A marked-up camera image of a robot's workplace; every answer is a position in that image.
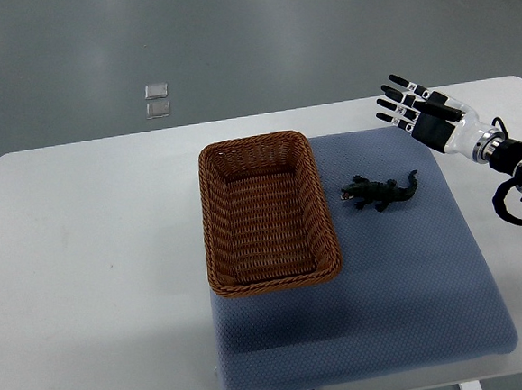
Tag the white table leg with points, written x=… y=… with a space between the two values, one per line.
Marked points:
x=471 y=385

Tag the dark toy crocodile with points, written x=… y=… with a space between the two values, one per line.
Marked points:
x=382 y=193

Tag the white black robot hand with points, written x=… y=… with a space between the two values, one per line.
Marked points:
x=442 y=123

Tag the brown wicker basket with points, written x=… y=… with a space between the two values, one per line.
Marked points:
x=266 y=223

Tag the blue foam mat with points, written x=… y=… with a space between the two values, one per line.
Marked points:
x=414 y=290

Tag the upper metal floor plate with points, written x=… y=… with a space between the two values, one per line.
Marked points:
x=156 y=91

